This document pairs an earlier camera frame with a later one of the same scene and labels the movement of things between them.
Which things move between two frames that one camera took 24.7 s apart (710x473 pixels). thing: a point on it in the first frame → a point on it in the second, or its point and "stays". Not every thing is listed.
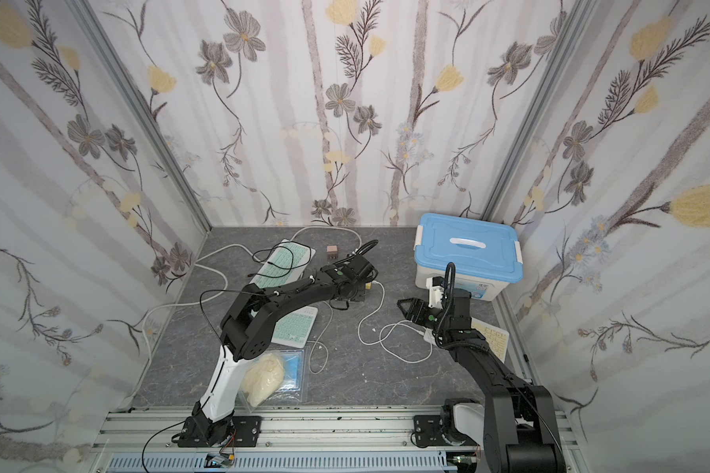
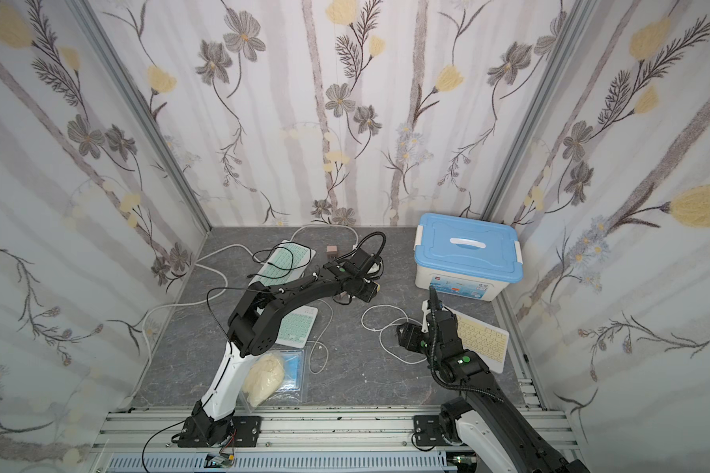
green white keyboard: (294, 328) stays
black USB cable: (278, 245) stays
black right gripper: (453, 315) → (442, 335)
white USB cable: (321, 344) stays
